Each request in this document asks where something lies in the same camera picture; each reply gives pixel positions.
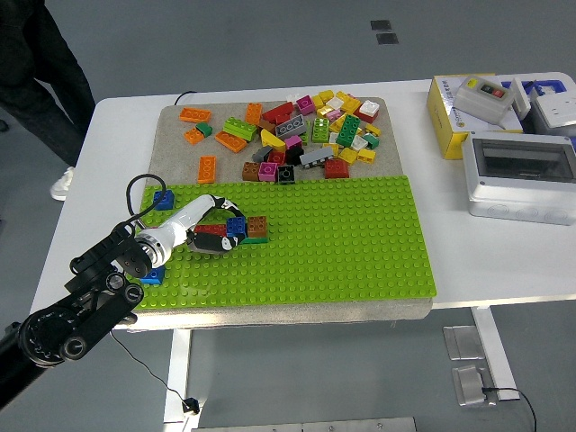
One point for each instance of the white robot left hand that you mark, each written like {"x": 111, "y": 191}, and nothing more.
{"x": 189, "y": 216}

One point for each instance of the blue square brick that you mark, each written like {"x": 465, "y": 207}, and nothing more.
{"x": 236, "y": 226}
{"x": 163, "y": 200}
{"x": 155, "y": 275}

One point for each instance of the brown square brick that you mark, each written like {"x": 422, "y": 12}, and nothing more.
{"x": 257, "y": 226}
{"x": 250, "y": 172}

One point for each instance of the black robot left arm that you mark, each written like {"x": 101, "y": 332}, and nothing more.
{"x": 49, "y": 333}

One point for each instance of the red flat long brick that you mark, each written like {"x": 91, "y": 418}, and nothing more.
{"x": 211, "y": 229}

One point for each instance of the orange flat long brick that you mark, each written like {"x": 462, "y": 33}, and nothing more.
{"x": 254, "y": 112}
{"x": 231, "y": 141}
{"x": 207, "y": 169}
{"x": 195, "y": 115}

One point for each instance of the green flat long brick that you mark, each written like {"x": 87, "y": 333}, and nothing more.
{"x": 256, "y": 240}

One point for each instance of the small orange brick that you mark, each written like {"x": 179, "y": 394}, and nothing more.
{"x": 193, "y": 136}

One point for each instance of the small green brick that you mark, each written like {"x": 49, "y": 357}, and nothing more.
{"x": 205, "y": 130}
{"x": 372, "y": 141}

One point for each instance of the magenta square brick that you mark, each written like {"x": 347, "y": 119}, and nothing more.
{"x": 293, "y": 142}
{"x": 267, "y": 172}
{"x": 305, "y": 104}

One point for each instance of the dark grey small brick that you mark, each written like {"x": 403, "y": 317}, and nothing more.
{"x": 262, "y": 154}

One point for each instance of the lime green long brick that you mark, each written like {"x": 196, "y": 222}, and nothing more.
{"x": 240, "y": 127}

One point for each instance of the red square brick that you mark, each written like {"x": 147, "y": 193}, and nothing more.
{"x": 336, "y": 169}
{"x": 276, "y": 158}

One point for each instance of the black square brick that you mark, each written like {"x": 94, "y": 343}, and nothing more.
{"x": 286, "y": 174}

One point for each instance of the yellow curved brick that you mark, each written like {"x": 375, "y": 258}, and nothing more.
{"x": 272, "y": 139}

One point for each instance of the grey brick with holes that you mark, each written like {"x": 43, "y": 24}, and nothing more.
{"x": 291, "y": 126}

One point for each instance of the grey long narrow brick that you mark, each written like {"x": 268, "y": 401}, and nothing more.
{"x": 317, "y": 157}

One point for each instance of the small yellow brick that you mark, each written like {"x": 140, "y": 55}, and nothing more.
{"x": 333, "y": 148}
{"x": 318, "y": 102}

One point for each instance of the pale pink brick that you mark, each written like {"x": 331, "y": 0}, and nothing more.
{"x": 334, "y": 114}

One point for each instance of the dark green long brick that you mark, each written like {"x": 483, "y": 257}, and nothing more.
{"x": 349, "y": 130}

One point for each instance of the red brick with white top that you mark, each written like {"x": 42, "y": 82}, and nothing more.
{"x": 368, "y": 108}

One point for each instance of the grey-brown mat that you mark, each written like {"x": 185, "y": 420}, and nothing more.
{"x": 180, "y": 153}

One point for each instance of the lime green studded baseplate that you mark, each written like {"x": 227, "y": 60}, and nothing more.
{"x": 315, "y": 247}

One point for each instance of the white table leg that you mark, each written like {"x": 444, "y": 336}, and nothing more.
{"x": 177, "y": 373}
{"x": 492, "y": 351}

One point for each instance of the black and blue plug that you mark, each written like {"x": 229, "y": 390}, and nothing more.
{"x": 191, "y": 405}

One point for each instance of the black office chair base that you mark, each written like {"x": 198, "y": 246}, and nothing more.
{"x": 3, "y": 126}

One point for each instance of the person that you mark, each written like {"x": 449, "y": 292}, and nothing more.
{"x": 31, "y": 67}

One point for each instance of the long grey metal plate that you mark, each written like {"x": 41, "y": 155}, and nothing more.
{"x": 306, "y": 425}

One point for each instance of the dark floor cover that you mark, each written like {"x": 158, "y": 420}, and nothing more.
{"x": 381, "y": 24}
{"x": 387, "y": 38}

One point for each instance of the yellow cardboard box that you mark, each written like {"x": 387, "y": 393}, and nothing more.
{"x": 443, "y": 117}

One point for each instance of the silver floor plate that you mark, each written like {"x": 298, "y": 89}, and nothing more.
{"x": 470, "y": 384}
{"x": 463, "y": 342}

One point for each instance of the grey push-button switch box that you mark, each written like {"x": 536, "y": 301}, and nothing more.
{"x": 472, "y": 103}

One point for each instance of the white enclosure with clear lid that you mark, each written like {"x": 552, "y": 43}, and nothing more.
{"x": 508, "y": 198}

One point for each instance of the white switch panel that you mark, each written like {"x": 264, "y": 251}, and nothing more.
{"x": 522, "y": 99}

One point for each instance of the white wall socket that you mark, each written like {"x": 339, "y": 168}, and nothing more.
{"x": 558, "y": 112}

